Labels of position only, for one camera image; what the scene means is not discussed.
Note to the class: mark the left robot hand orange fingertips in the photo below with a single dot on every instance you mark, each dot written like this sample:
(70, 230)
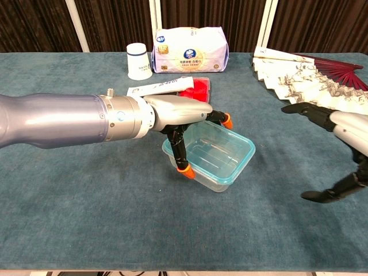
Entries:
(178, 107)

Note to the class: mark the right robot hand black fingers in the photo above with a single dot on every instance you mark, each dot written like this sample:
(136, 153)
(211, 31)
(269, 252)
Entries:
(350, 126)

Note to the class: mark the blue container lid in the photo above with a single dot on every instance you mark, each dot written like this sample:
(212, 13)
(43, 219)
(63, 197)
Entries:
(218, 149)

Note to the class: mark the clear teal-rimmed plastic container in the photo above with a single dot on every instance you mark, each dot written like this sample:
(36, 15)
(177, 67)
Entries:
(215, 185)

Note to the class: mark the left robot arm grey-blue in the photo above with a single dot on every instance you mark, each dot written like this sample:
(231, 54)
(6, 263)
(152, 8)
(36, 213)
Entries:
(57, 120)

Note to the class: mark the red ink pad case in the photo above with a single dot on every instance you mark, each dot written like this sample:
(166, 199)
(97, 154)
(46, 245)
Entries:
(198, 89)

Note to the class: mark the white toothpaste tube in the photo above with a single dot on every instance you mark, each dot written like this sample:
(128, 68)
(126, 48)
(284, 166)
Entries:
(161, 86)

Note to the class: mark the white paper cup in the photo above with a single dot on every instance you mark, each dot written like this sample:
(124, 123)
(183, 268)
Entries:
(139, 63)

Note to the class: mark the white tissue pack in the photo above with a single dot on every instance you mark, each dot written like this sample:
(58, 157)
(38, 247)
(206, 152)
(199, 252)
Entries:
(189, 49)

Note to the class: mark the paper folding fan red ribs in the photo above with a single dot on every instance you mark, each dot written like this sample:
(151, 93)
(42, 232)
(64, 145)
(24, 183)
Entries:
(302, 80)

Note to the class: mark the dark slatted partition panel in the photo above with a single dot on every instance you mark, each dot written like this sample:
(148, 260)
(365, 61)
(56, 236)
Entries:
(34, 23)
(210, 14)
(115, 23)
(316, 23)

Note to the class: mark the teal table cloth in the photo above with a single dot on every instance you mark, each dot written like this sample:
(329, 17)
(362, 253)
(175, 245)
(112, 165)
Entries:
(86, 201)

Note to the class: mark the white partition post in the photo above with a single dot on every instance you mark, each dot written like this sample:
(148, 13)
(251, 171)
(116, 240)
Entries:
(266, 23)
(155, 17)
(77, 26)

